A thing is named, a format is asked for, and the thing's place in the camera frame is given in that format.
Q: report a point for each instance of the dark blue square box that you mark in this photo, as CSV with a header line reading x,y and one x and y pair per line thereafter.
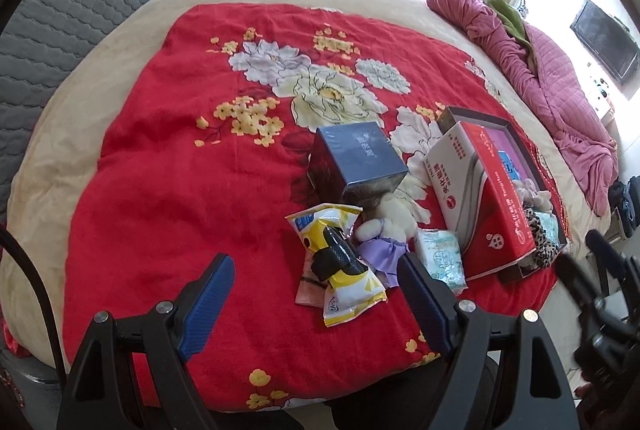
x,y
360,155

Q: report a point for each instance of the dark blue bag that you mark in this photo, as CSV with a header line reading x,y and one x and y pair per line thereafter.
x,y
625,205

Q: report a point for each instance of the white plush toy purple dress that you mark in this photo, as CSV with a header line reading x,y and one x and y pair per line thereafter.
x,y
395,215

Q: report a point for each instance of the green cloth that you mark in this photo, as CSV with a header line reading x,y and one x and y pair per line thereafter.
x,y
505,15

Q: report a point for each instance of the grey quilted pillow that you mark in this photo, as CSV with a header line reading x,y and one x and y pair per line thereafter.
x,y
75,10

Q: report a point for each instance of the leopard print scrunchie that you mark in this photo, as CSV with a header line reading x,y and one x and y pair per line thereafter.
x,y
542,252

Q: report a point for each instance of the red and white cardboard box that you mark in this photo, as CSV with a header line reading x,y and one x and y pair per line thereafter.
x,y
495,210

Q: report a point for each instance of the yellow snack packet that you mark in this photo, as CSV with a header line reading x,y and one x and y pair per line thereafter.
x,y
350,297

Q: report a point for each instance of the pink quilt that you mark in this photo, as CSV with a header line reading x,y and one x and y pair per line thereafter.
x,y
565,110

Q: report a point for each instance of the pale pink fluffy scrunchie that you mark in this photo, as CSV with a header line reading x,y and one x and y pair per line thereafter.
x,y
530,195

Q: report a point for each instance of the blue label packet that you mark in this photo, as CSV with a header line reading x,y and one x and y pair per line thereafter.
x,y
510,165

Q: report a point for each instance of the red floral blanket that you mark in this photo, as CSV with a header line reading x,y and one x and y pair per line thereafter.
x,y
150,160

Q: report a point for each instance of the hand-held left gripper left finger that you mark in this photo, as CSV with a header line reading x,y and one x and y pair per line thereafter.
x,y
210,305

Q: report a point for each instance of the black wall television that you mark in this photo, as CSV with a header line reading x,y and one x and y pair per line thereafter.
x,y
605,40

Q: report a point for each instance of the green floral tissue packet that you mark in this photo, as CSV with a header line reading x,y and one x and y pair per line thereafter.
x,y
442,260
549,227

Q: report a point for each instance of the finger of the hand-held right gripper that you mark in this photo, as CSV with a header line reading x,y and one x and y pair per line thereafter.
x,y
607,255
575,280

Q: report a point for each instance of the black gift box pink lining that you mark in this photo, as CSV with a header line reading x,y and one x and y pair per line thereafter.
x,y
505,145

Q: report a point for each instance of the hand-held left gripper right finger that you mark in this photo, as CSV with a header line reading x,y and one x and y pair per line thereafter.
x,y
425,305

